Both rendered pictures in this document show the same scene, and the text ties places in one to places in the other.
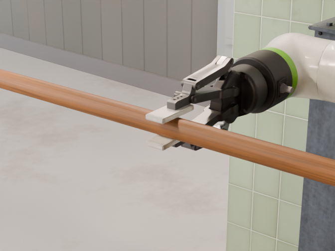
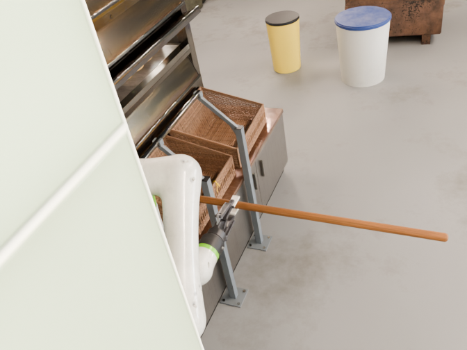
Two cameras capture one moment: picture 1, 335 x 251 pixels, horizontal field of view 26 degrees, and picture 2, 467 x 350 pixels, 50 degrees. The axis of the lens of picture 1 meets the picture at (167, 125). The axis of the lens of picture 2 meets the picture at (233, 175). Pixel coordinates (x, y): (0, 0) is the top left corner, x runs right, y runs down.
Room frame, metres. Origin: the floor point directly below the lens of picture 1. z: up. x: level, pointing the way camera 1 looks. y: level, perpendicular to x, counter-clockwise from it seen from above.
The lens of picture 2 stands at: (2.41, -0.20, 2.48)
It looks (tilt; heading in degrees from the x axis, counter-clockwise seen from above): 37 degrees down; 172
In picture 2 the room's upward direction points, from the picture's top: 12 degrees counter-clockwise
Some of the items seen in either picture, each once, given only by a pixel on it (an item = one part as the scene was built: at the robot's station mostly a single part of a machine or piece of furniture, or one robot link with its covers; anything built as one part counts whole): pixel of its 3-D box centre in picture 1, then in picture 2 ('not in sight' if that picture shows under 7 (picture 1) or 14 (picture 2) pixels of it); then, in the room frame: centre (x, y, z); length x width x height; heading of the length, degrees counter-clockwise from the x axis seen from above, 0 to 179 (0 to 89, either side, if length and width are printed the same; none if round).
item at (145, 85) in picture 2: not in sight; (115, 114); (-0.16, -0.41, 1.16); 1.80 x 0.06 x 0.04; 143
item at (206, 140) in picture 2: not in sight; (219, 124); (-0.48, 0.19, 0.72); 0.56 x 0.49 x 0.28; 144
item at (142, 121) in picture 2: not in sight; (126, 136); (-0.15, -0.40, 1.02); 1.79 x 0.11 x 0.19; 143
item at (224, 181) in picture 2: not in sight; (178, 180); (0.00, -0.18, 0.72); 0.56 x 0.49 x 0.28; 143
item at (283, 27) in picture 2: not in sight; (284, 42); (-2.43, 1.33, 0.29); 0.36 x 0.36 x 0.57
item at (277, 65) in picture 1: (259, 82); (209, 246); (1.10, -0.15, 1.20); 0.12 x 0.06 x 0.09; 53
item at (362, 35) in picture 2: not in sight; (362, 47); (-1.79, 1.91, 0.32); 0.52 x 0.52 x 0.63
